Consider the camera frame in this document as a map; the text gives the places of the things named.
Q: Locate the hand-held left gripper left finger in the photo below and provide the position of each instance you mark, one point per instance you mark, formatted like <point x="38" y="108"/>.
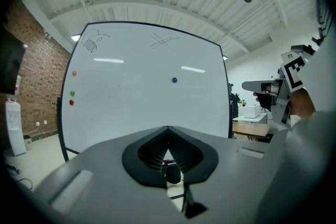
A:
<point x="110" y="186"/>

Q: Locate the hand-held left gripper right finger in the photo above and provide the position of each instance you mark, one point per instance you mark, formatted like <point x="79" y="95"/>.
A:
<point x="231" y="178"/>

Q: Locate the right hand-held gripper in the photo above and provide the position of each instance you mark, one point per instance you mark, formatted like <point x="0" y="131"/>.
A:
<point x="292" y="73"/>

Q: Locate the blue magnet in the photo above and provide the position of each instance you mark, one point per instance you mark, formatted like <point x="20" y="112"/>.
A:
<point x="174" y="80"/>

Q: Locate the person's right forearm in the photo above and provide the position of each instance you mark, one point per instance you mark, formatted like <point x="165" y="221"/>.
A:
<point x="302" y="103"/>

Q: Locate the white appliance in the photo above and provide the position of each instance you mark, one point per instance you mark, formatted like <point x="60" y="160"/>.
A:
<point x="252" y="111"/>

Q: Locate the wooden table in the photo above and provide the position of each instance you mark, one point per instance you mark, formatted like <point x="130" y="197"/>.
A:
<point x="249" y="129"/>

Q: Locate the person's white striped shirt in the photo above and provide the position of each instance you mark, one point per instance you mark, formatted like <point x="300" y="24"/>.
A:
<point x="324" y="60"/>

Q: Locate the red round magnet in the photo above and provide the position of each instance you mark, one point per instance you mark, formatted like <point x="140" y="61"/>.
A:
<point x="71" y="102"/>

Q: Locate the small grey trash bin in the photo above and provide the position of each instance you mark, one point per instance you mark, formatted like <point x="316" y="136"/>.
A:
<point x="28" y="143"/>

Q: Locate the green round magnet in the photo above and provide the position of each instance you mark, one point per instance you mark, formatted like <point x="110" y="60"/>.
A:
<point x="72" y="93"/>

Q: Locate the white water dispenser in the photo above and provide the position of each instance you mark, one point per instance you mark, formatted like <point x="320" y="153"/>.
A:
<point x="14" y="128"/>

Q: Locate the orange round magnet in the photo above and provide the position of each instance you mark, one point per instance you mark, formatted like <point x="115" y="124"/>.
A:
<point x="74" y="73"/>

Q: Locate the ceiling light panel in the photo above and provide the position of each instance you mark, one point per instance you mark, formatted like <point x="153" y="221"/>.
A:
<point x="76" y="37"/>

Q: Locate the white whiteboard with black frame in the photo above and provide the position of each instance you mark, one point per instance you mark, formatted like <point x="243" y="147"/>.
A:
<point x="147" y="102"/>

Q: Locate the black wall screen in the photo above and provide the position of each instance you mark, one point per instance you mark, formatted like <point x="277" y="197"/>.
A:
<point x="10" y="63"/>

